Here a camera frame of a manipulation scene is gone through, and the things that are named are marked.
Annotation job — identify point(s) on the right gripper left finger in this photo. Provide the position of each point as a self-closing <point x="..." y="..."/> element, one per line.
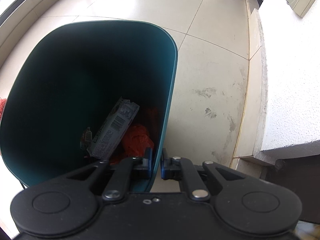
<point x="147" y="163"/>

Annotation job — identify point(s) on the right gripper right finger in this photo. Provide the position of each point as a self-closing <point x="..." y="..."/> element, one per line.
<point x="170" y="168"/>

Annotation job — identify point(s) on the white purple snack wrapper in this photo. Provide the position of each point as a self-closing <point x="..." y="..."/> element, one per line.
<point x="112" y="131"/>

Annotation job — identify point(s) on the dark teal trash bin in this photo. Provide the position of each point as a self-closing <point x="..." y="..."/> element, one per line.
<point x="71" y="81"/>

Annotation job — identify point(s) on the red plastic bag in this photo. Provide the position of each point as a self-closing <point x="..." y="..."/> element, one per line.
<point x="141" y="134"/>

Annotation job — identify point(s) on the teal white snack wrapper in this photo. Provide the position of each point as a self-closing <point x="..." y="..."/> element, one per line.
<point x="86" y="138"/>

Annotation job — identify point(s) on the red fuzzy slipper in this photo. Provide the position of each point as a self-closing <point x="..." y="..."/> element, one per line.
<point x="2" y="106"/>

